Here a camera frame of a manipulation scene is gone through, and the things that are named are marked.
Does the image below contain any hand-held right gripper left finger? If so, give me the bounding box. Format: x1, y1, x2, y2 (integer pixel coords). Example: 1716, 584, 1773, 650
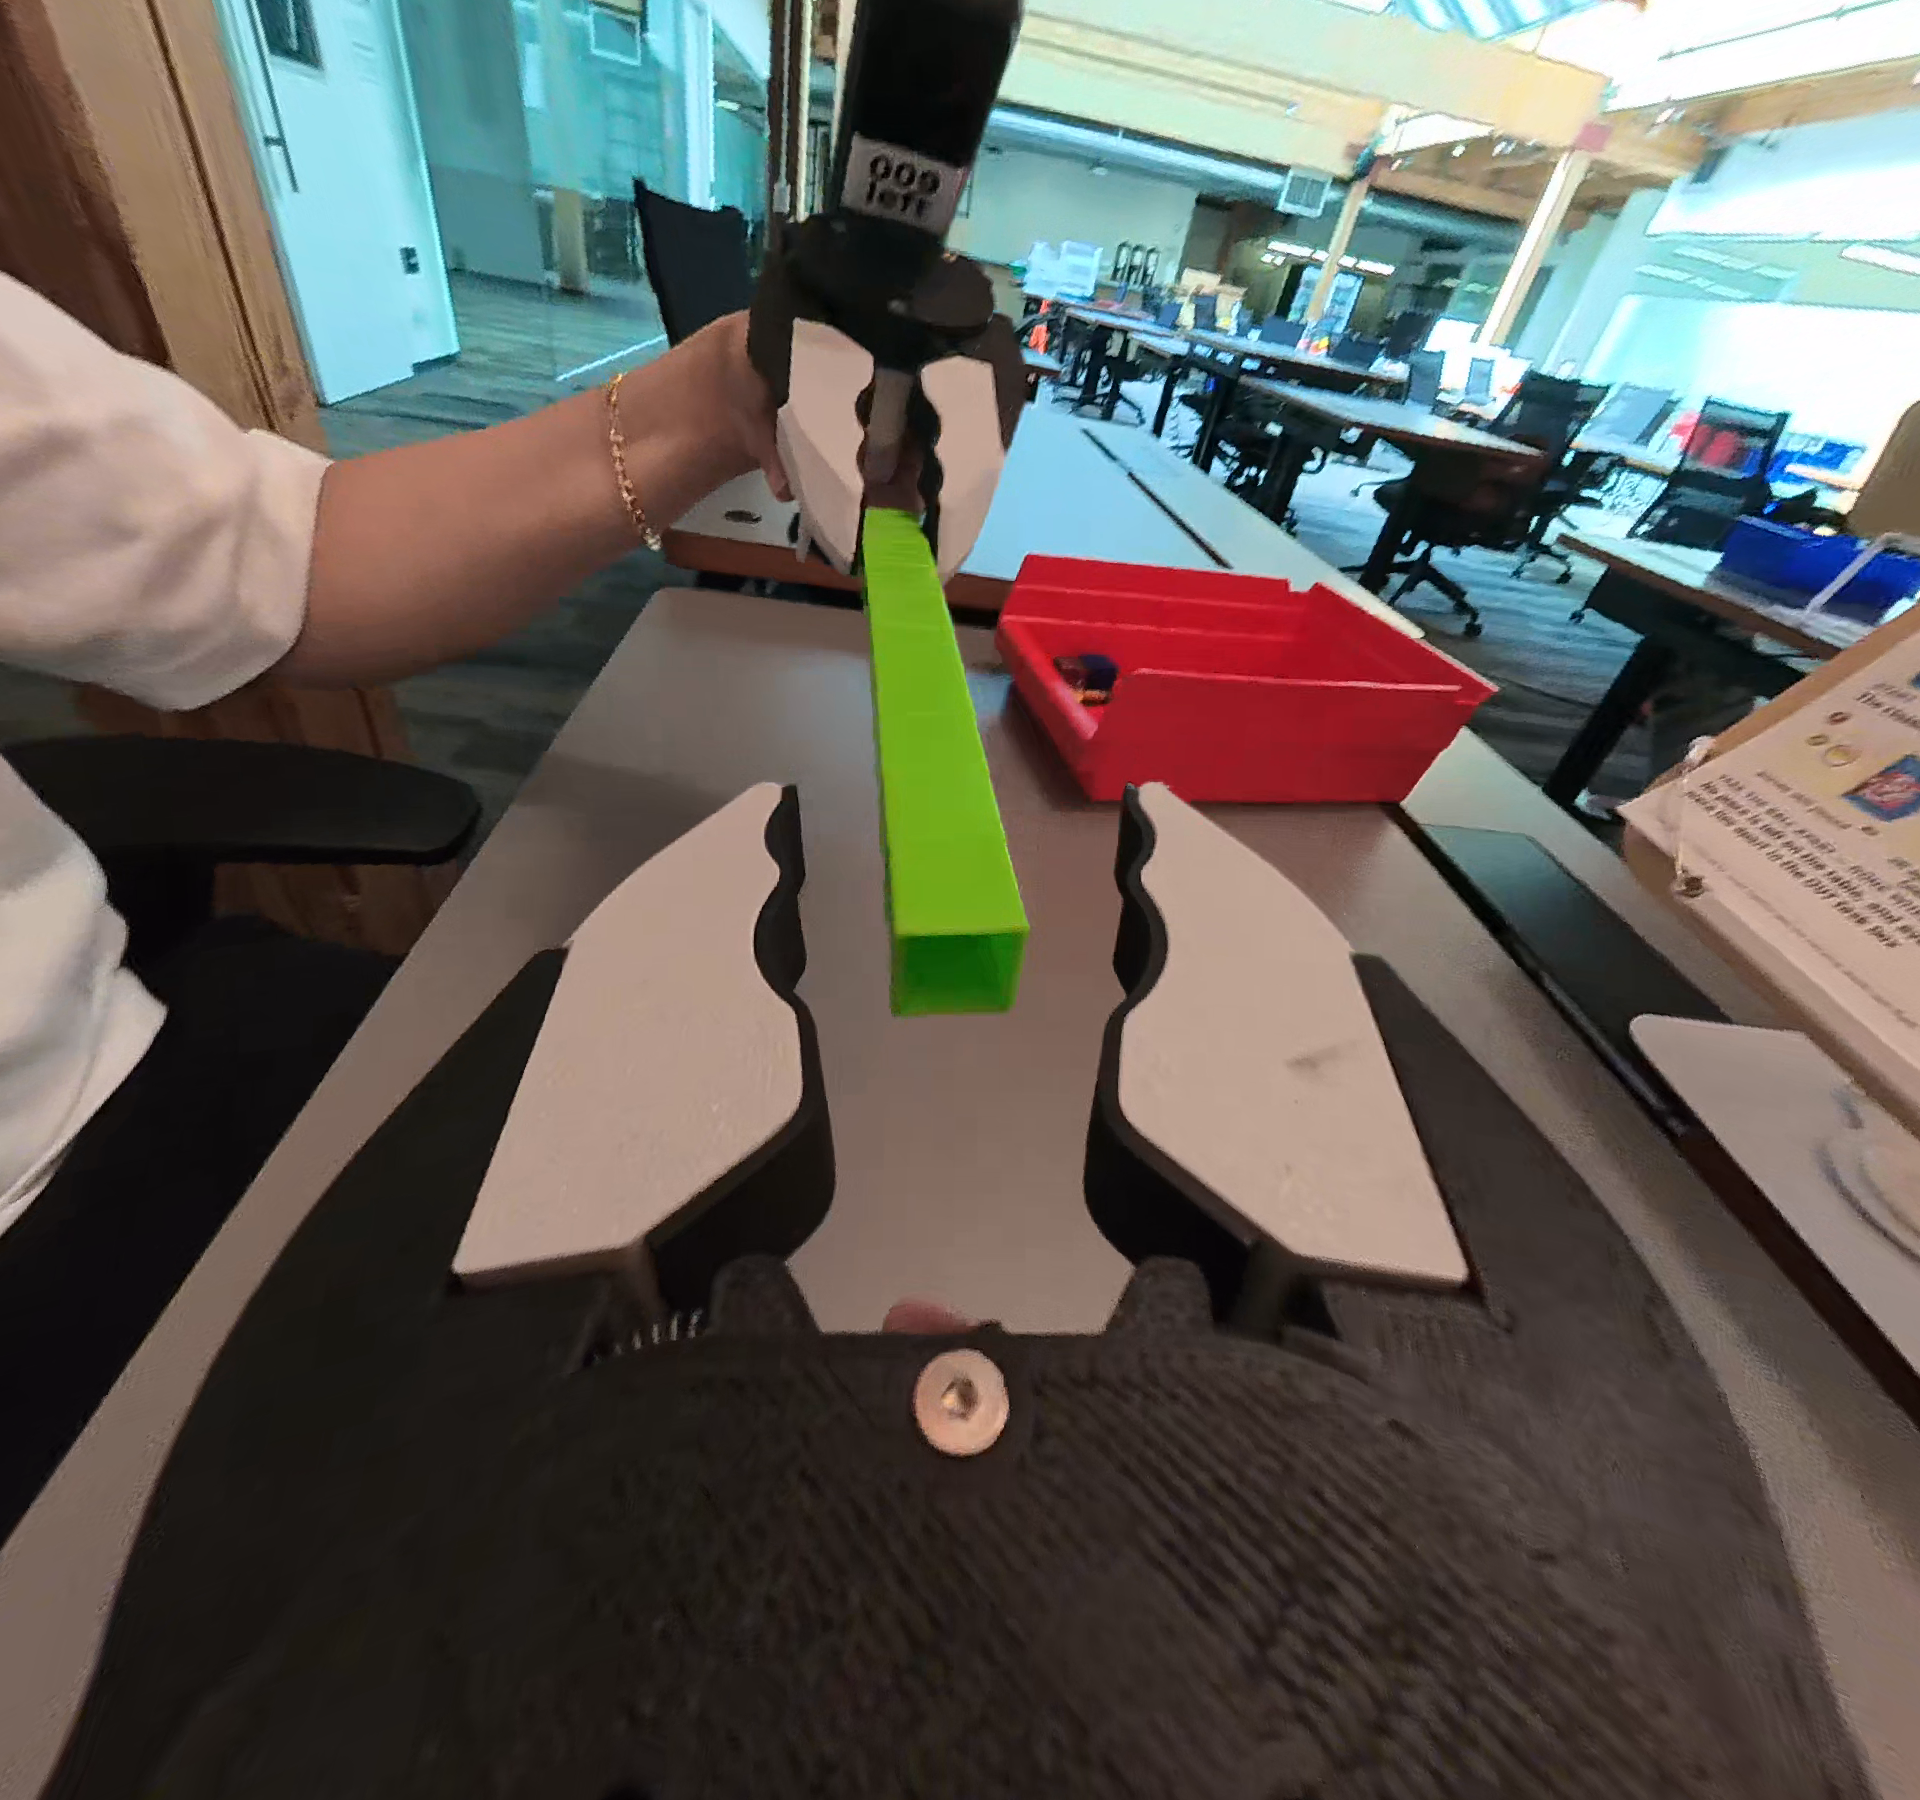
452, 781, 835, 1316

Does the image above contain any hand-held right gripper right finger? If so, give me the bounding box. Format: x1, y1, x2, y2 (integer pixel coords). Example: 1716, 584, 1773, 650
1087, 781, 1472, 1336

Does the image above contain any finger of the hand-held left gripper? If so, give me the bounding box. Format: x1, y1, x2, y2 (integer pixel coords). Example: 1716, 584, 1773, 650
774, 331, 880, 578
911, 355, 1016, 590

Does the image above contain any green block bar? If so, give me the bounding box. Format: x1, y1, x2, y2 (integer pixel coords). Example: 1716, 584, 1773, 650
856, 505, 1035, 1023

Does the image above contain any red plastic bin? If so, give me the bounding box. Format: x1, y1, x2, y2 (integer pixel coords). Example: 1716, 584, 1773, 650
992, 553, 1502, 806

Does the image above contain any person's left forearm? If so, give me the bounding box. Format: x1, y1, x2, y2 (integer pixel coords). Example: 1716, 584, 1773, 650
255, 377, 699, 685

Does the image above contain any person's left hand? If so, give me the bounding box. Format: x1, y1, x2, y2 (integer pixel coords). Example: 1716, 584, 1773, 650
649, 309, 806, 518

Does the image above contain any grey desk with wooden edge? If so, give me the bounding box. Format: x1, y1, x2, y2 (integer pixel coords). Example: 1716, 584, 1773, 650
662, 397, 1227, 602

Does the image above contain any black chair armrest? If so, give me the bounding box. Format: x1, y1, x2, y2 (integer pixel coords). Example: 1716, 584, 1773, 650
0, 735, 488, 872

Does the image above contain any white stand base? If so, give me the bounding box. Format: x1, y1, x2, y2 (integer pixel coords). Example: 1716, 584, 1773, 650
1629, 1014, 1920, 1368

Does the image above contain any instruction sheet board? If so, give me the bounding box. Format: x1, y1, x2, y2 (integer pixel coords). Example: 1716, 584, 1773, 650
1615, 601, 1920, 1127

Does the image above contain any blue plastic bin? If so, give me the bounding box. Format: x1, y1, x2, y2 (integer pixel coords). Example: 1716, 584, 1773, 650
1716, 518, 1920, 626

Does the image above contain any wooden pillar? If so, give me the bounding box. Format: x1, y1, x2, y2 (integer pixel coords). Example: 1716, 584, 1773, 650
0, 0, 454, 956

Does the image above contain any gold chain bracelet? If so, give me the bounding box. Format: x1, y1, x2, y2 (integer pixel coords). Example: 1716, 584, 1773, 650
600, 369, 668, 558

